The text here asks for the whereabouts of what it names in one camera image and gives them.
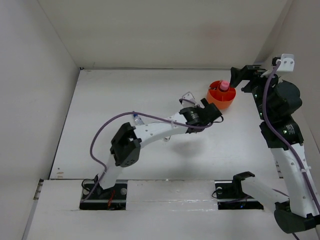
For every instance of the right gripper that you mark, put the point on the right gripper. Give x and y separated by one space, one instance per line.
248 72

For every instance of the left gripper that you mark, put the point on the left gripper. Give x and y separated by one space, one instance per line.
204 103

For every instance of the pink capped glue stick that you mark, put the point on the pink capped glue stick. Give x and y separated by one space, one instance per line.
223 86

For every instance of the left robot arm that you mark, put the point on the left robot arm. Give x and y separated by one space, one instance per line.
130 140

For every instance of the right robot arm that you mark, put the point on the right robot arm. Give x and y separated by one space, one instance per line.
276 100

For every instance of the orange round organizer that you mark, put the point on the orange round organizer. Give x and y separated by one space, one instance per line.
222 100

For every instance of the blue capped spray bottle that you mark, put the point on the blue capped spray bottle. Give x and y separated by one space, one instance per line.
138 120

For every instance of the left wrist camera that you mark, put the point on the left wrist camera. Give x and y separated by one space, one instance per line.
188 98

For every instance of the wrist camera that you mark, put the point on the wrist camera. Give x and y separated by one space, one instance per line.
188 98
286 61

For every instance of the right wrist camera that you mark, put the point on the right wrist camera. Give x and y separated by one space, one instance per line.
286 61

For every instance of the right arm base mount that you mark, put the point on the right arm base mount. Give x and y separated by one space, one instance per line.
230 196

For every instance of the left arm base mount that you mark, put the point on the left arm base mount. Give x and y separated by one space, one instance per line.
111 199

